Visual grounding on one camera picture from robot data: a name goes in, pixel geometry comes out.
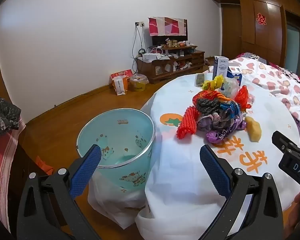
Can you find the light blue patterned bin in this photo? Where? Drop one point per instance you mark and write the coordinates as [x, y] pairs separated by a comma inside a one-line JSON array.
[[120, 130]]

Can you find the red gold printed wrapper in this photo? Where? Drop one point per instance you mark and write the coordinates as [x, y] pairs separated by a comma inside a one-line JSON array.
[[207, 94]]

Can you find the wooden television cabinet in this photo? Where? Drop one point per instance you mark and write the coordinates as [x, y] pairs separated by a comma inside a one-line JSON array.
[[165, 66]]

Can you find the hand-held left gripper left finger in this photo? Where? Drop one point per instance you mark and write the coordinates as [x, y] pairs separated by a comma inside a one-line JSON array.
[[86, 172]]

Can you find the orange white paper bag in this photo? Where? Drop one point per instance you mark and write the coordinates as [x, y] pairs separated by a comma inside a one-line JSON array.
[[120, 86]]

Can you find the red flat box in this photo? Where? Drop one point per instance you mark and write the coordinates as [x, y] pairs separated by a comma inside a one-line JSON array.
[[126, 73]]

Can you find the red plastic bag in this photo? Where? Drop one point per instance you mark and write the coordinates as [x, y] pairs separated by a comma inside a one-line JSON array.
[[243, 96]]

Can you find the pink striped cloth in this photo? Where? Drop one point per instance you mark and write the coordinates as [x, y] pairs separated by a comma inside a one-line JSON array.
[[1, 160]]

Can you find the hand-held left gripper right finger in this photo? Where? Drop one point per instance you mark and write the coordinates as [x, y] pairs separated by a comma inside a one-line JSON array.
[[215, 172]]

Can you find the dark grey foam net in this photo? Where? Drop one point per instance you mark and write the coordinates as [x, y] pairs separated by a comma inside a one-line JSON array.
[[207, 106]]

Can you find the yellow plastic wrapper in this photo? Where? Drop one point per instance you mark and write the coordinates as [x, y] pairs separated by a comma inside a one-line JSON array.
[[213, 82]]

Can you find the wall power socket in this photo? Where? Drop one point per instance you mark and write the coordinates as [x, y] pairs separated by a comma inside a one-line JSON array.
[[139, 24]]

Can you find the dark snack packet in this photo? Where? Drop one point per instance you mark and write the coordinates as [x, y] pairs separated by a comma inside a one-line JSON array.
[[199, 80]]

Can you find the blue drink carton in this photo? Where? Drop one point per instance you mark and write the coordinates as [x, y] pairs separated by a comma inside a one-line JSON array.
[[235, 76]]

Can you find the white pink heart blanket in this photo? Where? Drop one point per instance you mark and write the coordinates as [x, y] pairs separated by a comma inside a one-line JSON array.
[[277, 82]]

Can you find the pink white patchwork cloth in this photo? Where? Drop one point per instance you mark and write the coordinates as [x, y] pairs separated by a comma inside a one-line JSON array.
[[165, 26]]

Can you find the white cardboard box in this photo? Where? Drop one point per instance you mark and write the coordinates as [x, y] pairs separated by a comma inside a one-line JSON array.
[[150, 57]]

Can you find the purple foil wrapper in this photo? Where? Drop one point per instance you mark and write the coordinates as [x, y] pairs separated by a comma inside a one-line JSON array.
[[216, 136]]

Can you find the dark patterned cloth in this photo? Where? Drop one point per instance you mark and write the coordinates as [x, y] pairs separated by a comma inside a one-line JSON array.
[[2, 112]]

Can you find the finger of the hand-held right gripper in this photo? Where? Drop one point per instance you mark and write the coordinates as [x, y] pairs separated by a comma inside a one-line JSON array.
[[281, 140]]

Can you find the white orange printed tablecloth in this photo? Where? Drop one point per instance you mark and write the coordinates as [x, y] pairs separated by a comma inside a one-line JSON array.
[[180, 160]]

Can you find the brown wooden wardrobe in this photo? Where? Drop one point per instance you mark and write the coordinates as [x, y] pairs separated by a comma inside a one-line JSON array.
[[265, 42]]

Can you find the red paper decoration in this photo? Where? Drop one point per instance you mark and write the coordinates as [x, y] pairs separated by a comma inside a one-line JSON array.
[[261, 19]]

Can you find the pale yellow patterned plastic bag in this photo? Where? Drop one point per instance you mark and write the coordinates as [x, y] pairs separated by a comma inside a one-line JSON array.
[[230, 87]]

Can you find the black television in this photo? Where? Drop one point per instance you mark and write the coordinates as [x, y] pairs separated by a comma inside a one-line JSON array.
[[170, 40]]

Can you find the white milk carton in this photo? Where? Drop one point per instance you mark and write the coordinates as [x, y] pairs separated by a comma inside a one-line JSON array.
[[221, 66]]

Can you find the red foam fruit net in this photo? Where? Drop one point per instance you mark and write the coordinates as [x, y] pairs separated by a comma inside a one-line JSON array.
[[187, 123]]

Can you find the blue orange patterned wrapper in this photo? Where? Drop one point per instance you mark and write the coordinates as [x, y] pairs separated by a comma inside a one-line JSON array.
[[230, 110]]

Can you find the orange plastic bag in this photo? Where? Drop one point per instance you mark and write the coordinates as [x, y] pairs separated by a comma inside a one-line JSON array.
[[45, 167]]

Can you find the yellow bucket with plastic liner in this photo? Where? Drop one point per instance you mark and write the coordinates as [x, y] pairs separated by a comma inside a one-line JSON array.
[[138, 83]]

